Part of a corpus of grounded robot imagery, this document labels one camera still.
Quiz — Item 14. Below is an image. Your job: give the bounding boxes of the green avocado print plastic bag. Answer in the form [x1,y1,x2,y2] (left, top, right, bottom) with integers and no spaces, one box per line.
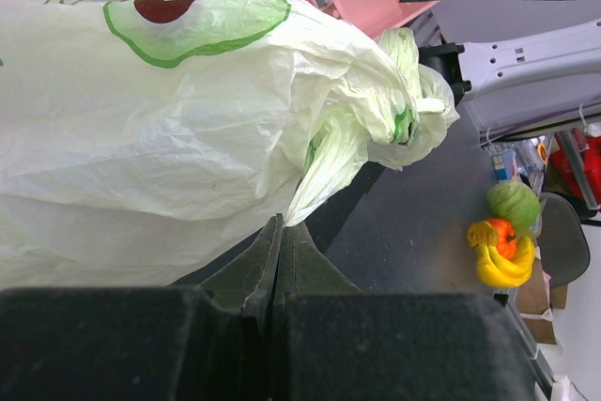
[1,0,458,287]

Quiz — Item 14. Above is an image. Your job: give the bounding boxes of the orange pumpkin toy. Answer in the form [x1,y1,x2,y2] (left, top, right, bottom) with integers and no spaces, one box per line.
[486,218,517,260]

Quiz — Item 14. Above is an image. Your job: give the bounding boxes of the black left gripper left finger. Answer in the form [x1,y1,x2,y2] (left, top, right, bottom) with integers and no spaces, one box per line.
[201,214,284,316]

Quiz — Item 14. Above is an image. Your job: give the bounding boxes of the grey office chair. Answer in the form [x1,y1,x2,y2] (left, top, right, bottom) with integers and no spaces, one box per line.
[537,192,591,289]

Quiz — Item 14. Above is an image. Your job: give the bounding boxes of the yellow banana bunch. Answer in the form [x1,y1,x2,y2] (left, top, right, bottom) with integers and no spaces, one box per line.
[467,220,536,288]

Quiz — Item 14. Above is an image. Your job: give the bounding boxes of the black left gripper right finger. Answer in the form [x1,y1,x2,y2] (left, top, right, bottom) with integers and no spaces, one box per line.
[273,223,362,307]

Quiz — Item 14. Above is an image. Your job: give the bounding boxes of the green cabbage toy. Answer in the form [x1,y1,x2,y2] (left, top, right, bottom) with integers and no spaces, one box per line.
[486,180,541,232]

